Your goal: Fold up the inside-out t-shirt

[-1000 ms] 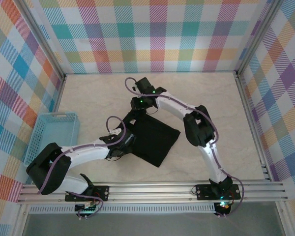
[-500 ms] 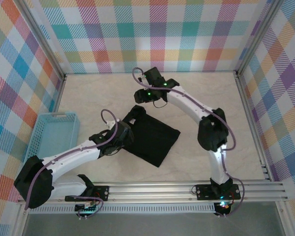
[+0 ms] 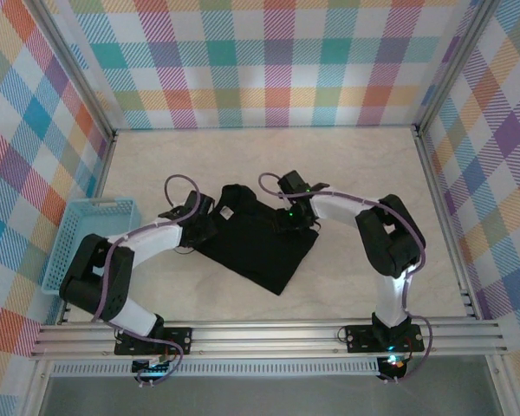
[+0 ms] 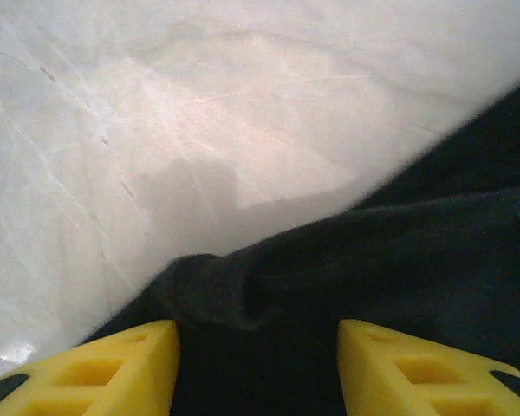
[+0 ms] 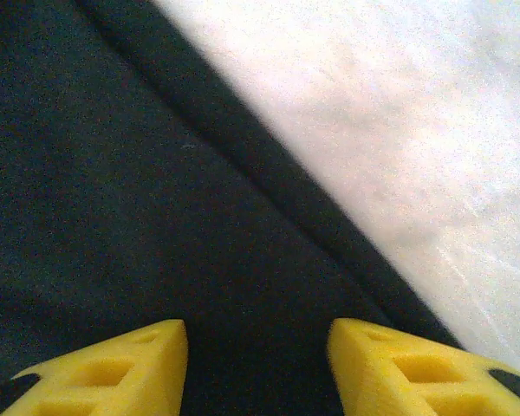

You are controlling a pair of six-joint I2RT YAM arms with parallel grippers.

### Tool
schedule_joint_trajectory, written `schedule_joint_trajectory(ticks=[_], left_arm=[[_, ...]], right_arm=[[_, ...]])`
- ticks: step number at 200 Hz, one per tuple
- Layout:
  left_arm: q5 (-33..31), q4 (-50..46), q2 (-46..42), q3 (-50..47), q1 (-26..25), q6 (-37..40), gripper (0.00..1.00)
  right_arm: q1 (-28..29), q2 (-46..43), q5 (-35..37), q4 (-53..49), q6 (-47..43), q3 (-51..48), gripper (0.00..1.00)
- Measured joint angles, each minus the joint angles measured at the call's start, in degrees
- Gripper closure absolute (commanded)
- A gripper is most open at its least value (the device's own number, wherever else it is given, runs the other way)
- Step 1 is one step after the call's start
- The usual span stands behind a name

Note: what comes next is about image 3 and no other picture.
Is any aluminium frame post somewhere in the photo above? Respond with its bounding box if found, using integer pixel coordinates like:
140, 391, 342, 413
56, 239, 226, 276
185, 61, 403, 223
33, 0, 119, 142
413, 0, 506, 133

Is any black t-shirt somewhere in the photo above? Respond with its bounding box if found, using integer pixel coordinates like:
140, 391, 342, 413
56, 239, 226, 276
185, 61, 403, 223
198, 184, 322, 297

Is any grey slotted cable duct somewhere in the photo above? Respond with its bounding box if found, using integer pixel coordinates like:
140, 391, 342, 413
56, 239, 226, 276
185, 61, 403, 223
49, 361, 382, 377

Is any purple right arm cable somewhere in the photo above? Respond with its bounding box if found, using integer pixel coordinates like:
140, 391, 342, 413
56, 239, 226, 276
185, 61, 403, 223
258, 172, 434, 385

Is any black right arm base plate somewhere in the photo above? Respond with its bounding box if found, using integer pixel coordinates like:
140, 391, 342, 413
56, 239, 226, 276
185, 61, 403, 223
345, 323, 426, 353

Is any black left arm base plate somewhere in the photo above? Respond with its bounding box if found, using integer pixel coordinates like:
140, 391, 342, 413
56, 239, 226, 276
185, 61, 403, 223
114, 327, 194, 356

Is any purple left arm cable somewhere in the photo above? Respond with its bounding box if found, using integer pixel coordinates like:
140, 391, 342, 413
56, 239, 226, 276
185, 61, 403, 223
90, 173, 200, 385

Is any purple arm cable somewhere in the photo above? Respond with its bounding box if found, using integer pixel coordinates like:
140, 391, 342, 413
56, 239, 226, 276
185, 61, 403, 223
258, 172, 434, 385
90, 173, 200, 385

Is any aluminium mounting rail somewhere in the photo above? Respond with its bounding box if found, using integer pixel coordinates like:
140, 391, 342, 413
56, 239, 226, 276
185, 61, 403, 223
29, 319, 510, 361

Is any light blue plastic basket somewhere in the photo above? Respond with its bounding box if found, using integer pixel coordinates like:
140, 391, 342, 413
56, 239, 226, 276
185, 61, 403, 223
41, 197, 142, 297

